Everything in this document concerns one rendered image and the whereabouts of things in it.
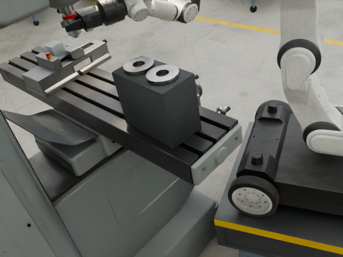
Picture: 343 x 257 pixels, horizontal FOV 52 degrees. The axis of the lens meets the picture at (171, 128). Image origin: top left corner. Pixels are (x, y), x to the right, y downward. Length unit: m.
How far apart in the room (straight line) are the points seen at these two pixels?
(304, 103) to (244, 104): 1.47
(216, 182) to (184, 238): 0.58
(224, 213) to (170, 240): 0.33
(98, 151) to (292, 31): 0.78
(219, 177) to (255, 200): 0.79
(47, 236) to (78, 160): 0.27
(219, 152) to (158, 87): 0.26
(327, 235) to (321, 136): 0.38
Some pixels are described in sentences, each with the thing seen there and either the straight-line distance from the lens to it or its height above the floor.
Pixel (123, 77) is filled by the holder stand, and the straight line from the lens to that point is 1.00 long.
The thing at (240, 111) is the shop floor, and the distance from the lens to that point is 2.77.
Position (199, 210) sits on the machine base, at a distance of 1.84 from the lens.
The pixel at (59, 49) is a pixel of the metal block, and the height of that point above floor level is 1.10.
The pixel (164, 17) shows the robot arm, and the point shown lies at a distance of 1.43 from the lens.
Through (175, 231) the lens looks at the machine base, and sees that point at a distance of 1.79.
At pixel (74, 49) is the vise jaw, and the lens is 1.47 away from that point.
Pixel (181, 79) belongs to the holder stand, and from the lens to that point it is 0.93.
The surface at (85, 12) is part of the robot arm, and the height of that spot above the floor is 1.26.
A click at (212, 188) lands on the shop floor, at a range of 2.20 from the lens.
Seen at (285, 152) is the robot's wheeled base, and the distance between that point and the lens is 1.58.
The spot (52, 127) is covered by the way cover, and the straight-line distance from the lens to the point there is 1.35.
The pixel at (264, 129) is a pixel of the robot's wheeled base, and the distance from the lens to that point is 1.65.
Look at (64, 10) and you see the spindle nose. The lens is 1.25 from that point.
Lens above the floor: 1.63
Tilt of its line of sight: 37 degrees down
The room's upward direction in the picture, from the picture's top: 11 degrees counter-clockwise
